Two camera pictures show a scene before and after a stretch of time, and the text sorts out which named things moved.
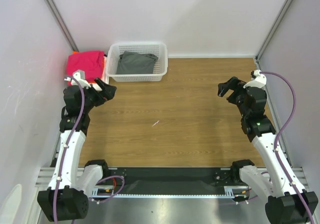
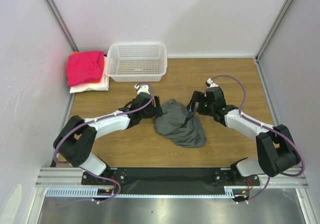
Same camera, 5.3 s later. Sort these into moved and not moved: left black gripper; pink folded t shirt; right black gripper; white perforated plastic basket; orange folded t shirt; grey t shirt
Moved: left black gripper; grey t shirt; right black gripper
Not moved: orange folded t shirt; pink folded t shirt; white perforated plastic basket
